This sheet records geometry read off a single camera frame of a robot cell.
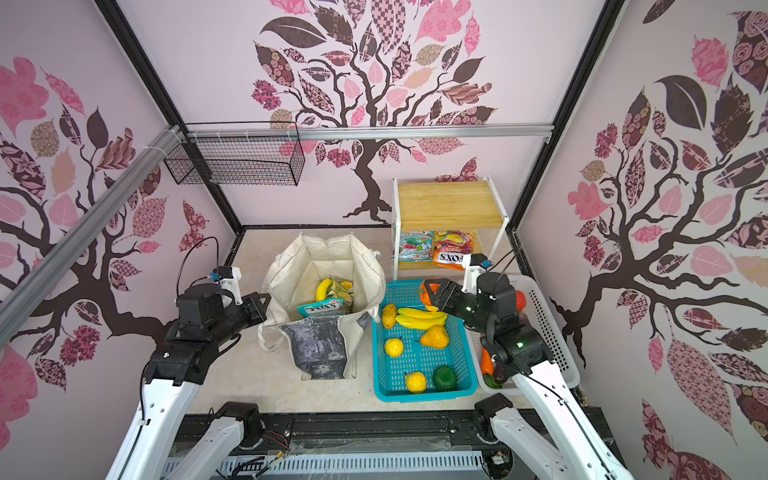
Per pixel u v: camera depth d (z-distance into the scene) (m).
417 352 0.88
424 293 0.67
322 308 0.83
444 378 0.78
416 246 0.90
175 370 0.46
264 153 0.95
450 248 0.90
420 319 0.91
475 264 0.62
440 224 0.76
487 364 0.81
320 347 0.72
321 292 0.90
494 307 0.49
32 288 0.52
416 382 0.78
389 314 0.88
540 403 0.43
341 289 0.96
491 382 0.79
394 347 0.83
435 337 0.85
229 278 0.63
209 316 0.52
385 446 0.73
